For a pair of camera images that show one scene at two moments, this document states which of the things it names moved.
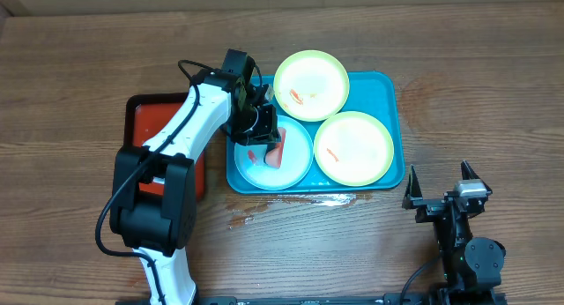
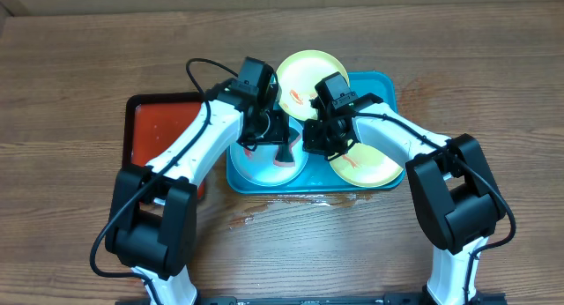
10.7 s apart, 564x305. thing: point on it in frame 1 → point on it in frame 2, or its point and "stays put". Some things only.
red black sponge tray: [145, 116] stays put
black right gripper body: [429, 207] → [324, 138]
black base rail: [476, 299] stays put
